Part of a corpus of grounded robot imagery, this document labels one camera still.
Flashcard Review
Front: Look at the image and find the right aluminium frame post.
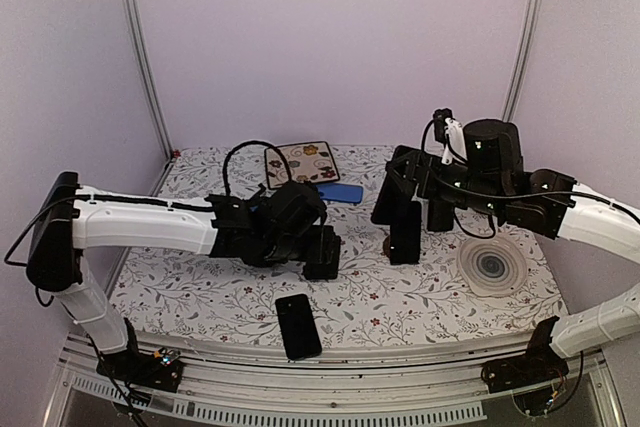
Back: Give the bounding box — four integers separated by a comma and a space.
501, 0, 543, 122

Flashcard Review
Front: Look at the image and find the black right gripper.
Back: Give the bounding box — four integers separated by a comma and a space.
388, 149, 507, 217

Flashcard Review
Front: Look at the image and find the round swirl ceramic plate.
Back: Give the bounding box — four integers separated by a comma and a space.
456, 235, 528, 298

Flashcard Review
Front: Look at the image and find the round wooden base phone stand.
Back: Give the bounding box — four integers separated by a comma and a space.
382, 238, 391, 258

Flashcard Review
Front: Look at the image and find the aluminium frame post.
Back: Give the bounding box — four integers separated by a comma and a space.
112, 0, 175, 163
501, 0, 543, 122

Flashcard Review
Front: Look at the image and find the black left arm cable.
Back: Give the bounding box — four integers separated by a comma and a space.
222, 141, 296, 198

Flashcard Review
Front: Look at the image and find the black wedge phone stand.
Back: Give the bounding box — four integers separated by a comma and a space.
302, 246, 340, 281

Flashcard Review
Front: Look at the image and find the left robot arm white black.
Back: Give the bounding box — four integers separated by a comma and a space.
26, 172, 341, 381

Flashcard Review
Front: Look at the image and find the aluminium front rail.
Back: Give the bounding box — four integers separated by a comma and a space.
43, 334, 630, 426

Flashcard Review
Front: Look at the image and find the black phone front edge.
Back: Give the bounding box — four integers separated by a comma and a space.
275, 294, 322, 361

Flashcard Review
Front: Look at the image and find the left aluminium frame post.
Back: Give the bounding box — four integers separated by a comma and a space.
112, 0, 175, 163

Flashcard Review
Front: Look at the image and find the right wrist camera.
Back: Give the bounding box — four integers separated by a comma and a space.
432, 108, 467, 165

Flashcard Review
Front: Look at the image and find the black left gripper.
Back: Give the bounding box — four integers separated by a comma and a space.
259, 224, 336, 264

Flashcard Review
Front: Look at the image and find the blue phone far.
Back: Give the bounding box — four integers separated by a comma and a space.
317, 182, 364, 205

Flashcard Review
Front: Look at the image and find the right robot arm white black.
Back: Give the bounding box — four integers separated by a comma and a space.
371, 109, 639, 264

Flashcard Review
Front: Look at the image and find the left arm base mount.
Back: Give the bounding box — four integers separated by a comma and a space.
96, 319, 184, 393

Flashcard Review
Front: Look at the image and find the square floral ceramic plate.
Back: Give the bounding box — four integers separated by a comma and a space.
263, 141, 340, 189

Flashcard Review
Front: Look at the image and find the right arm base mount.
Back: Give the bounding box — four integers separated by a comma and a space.
480, 316, 569, 417

